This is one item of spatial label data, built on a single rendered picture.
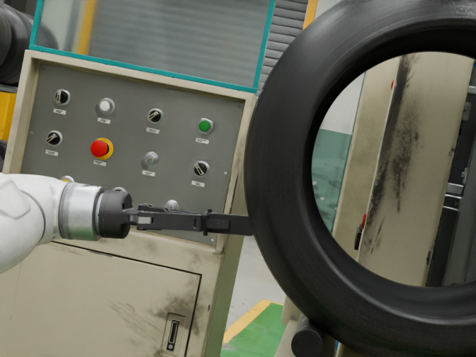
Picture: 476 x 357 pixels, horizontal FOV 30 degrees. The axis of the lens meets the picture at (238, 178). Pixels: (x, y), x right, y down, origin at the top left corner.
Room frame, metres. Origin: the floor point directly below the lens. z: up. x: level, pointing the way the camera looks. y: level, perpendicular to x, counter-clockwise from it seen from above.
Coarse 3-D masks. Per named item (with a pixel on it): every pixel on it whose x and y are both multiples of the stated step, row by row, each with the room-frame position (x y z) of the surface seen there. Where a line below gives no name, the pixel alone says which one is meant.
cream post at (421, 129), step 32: (416, 64) 1.60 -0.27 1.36; (448, 64) 1.60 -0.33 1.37; (416, 96) 1.60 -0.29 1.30; (448, 96) 1.59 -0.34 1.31; (416, 128) 1.60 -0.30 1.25; (448, 128) 1.59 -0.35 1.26; (384, 160) 1.60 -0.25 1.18; (416, 160) 1.60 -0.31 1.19; (448, 160) 1.59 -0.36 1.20; (384, 192) 1.60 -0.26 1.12; (416, 192) 1.60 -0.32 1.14; (384, 224) 1.60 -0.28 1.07; (416, 224) 1.60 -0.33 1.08; (384, 256) 1.60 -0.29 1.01; (416, 256) 1.59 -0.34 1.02; (352, 352) 1.60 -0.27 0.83
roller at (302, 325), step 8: (304, 320) 1.33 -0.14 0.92; (296, 328) 1.31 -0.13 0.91; (304, 328) 1.26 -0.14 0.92; (312, 328) 1.27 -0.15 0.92; (296, 336) 1.25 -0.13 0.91; (304, 336) 1.25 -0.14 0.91; (312, 336) 1.24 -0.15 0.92; (320, 336) 1.26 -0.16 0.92; (296, 344) 1.25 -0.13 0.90; (304, 344) 1.25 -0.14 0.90; (312, 344) 1.24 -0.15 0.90; (320, 344) 1.25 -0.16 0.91; (296, 352) 1.25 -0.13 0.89; (304, 352) 1.25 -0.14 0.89; (312, 352) 1.24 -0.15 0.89; (320, 352) 1.25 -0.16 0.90
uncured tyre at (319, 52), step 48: (384, 0) 1.24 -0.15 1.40; (432, 0) 1.22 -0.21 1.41; (288, 48) 1.30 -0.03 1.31; (336, 48) 1.23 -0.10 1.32; (384, 48) 1.50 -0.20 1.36; (432, 48) 1.49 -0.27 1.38; (288, 96) 1.24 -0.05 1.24; (336, 96) 1.51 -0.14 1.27; (288, 144) 1.24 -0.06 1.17; (288, 192) 1.24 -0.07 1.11; (288, 240) 1.24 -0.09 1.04; (288, 288) 1.27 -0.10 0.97; (336, 288) 1.22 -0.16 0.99; (384, 288) 1.49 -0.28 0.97; (432, 288) 1.49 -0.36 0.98; (336, 336) 1.26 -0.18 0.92; (384, 336) 1.22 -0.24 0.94; (432, 336) 1.21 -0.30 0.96
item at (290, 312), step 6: (288, 300) 1.59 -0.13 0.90; (288, 306) 1.59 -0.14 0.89; (294, 306) 1.59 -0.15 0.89; (282, 312) 1.60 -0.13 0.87; (288, 312) 1.59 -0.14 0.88; (294, 312) 1.59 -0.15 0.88; (300, 312) 1.59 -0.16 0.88; (282, 318) 1.60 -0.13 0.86; (288, 318) 1.59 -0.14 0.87; (294, 318) 1.59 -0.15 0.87
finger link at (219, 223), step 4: (196, 220) 1.34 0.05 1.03; (200, 220) 1.34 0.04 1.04; (204, 220) 1.35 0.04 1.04; (208, 220) 1.35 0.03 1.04; (212, 220) 1.35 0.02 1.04; (216, 220) 1.35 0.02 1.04; (220, 220) 1.35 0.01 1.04; (224, 220) 1.35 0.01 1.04; (228, 220) 1.35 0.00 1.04; (196, 224) 1.34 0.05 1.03; (200, 224) 1.34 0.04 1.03; (204, 224) 1.35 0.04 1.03; (208, 224) 1.35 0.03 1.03; (212, 224) 1.35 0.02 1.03; (216, 224) 1.35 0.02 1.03; (220, 224) 1.35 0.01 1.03; (224, 224) 1.35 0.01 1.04; (228, 224) 1.35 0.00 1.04; (216, 228) 1.35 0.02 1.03; (220, 228) 1.35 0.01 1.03; (224, 228) 1.35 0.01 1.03; (228, 228) 1.35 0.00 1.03
